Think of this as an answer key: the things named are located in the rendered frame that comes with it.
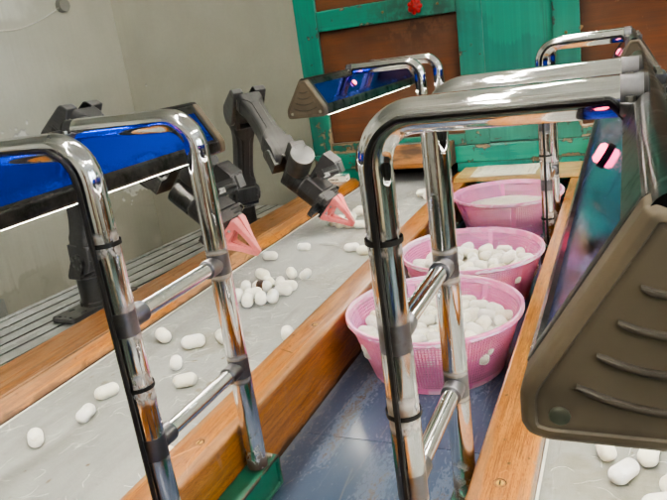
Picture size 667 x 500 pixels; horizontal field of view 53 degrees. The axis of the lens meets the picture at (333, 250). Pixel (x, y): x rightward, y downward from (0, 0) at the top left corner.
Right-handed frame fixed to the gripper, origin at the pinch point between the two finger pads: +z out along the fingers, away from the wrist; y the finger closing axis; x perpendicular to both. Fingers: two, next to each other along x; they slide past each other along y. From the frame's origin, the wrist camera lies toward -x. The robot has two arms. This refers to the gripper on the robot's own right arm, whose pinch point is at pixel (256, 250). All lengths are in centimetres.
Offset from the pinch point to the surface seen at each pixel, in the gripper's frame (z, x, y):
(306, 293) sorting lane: 12.7, -1.0, -2.2
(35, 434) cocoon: 2, 6, -54
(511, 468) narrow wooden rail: 44, -31, -50
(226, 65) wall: -112, 51, 193
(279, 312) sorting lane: 12.1, -0.5, -11.4
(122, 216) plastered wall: -120, 151, 175
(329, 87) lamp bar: -9.1, -27.8, 18.7
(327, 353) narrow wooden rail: 23.3, -9.1, -23.6
